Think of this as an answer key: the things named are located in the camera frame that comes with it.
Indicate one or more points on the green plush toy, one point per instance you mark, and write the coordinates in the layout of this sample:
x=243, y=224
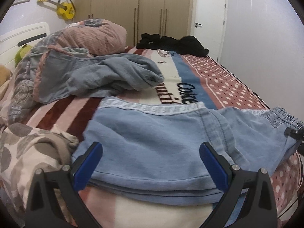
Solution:
x=21, y=54

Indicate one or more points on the black clothes pile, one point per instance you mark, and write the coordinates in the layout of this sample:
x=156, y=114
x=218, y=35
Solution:
x=190, y=45

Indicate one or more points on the pink grey striped quilt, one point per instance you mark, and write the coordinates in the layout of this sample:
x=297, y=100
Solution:
x=95, y=35

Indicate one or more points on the white door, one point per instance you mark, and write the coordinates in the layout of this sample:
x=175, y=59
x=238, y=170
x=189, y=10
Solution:
x=209, y=9

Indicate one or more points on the white bed headboard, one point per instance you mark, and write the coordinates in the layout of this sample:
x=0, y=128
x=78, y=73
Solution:
x=23, y=32

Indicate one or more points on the light blue denim pants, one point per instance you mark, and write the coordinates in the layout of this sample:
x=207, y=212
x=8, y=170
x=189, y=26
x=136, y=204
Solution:
x=147, y=142

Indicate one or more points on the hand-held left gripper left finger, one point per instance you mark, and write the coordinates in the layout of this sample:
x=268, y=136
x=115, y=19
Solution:
x=86, y=166

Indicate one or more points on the beige grey spotted cloth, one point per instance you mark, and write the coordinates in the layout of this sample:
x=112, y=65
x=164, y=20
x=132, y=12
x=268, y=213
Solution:
x=30, y=152

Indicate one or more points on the printed striped dotted blanket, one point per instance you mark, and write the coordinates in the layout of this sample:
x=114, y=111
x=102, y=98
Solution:
x=213, y=80

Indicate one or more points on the beige wooden wardrobe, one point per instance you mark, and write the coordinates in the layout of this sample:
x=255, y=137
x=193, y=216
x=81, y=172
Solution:
x=152, y=4

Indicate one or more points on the yellow guitar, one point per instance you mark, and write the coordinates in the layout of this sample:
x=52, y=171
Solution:
x=65, y=10

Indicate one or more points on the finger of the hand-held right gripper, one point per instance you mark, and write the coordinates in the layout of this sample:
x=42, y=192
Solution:
x=295, y=133

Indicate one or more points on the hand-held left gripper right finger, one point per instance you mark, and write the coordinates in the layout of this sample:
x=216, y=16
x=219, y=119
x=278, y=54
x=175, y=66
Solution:
x=213, y=166

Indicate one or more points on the brown plush toy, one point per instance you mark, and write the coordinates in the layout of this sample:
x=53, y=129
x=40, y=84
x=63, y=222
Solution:
x=4, y=74

